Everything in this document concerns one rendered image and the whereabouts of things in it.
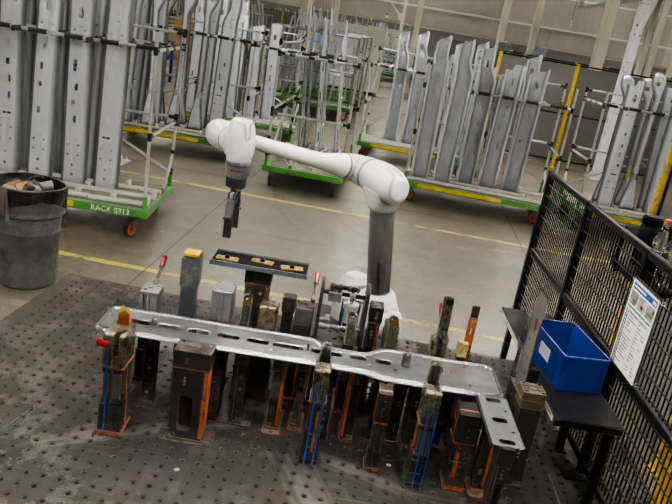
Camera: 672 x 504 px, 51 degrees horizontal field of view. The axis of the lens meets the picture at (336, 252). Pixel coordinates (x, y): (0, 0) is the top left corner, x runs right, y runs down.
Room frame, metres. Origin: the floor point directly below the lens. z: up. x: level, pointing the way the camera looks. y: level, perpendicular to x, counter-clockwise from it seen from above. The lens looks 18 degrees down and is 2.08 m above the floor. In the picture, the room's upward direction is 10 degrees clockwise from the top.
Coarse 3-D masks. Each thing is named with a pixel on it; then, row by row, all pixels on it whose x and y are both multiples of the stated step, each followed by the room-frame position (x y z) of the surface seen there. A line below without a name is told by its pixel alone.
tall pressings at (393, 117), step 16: (400, 48) 11.89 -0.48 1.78; (416, 48) 12.05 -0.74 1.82; (480, 48) 12.02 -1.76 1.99; (400, 64) 11.89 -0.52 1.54; (416, 64) 11.83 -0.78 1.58; (400, 80) 11.88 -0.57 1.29; (416, 80) 11.87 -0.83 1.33; (400, 96) 11.86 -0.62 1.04; (416, 96) 11.85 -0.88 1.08; (448, 96) 11.97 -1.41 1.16; (400, 112) 11.76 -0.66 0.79; (416, 112) 11.82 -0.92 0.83
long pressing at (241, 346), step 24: (144, 312) 2.24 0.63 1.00; (144, 336) 2.08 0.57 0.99; (168, 336) 2.09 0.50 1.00; (192, 336) 2.12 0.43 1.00; (216, 336) 2.15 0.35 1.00; (240, 336) 2.18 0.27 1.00; (264, 336) 2.22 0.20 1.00; (288, 336) 2.25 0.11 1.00; (288, 360) 2.08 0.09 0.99; (312, 360) 2.10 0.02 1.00; (336, 360) 2.13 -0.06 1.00; (360, 360) 2.16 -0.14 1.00; (384, 360) 2.19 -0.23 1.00; (432, 360) 2.25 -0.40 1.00; (456, 360) 2.28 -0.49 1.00; (408, 384) 2.06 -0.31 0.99; (456, 384) 2.10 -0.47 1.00; (480, 384) 2.13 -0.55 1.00
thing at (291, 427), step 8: (304, 368) 2.15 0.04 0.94; (304, 376) 2.16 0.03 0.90; (304, 384) 2.16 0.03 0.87; (296, 392) 2.16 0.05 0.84; (304, 392) 2.16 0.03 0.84; (296, 400) 2.16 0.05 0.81; (296, 408) 2.16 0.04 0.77; (296, 416) 2.16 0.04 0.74; (288, 424) 2.16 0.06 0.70; (296, 424) 2.16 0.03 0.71; (296, 432) 2.13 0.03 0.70
